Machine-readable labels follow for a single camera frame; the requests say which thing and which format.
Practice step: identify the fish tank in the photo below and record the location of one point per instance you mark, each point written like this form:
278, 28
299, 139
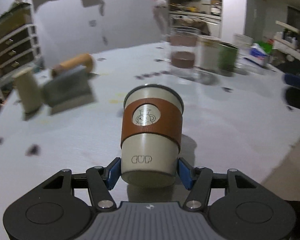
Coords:
15, 18

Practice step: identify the blue white tissue box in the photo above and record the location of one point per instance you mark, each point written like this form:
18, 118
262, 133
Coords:
257, 55

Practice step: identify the beige cup brown leather sleeve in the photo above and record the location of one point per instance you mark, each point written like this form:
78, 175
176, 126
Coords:
151, 136

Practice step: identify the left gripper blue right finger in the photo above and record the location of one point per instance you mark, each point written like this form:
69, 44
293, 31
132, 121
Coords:
198, 182

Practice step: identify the green cup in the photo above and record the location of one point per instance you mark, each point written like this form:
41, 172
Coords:
227, 56

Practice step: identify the white floral paper cup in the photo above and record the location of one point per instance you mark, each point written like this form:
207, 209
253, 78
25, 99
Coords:
208, 52

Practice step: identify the white drawer unit dark drawers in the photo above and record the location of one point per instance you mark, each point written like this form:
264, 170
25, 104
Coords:
18, 48

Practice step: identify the dark grey lying cup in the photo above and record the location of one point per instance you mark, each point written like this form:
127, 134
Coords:
70, 86

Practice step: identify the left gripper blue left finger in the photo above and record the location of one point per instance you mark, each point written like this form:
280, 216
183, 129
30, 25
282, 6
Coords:
101, 180

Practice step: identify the beige upside-down cup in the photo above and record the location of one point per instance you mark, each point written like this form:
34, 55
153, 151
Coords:
28, 90

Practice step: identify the brown bamboo lying cup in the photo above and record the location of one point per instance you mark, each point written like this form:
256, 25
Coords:
85, 60

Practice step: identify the clear glass mug brown bands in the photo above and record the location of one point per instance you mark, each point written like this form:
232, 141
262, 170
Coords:
183, 46

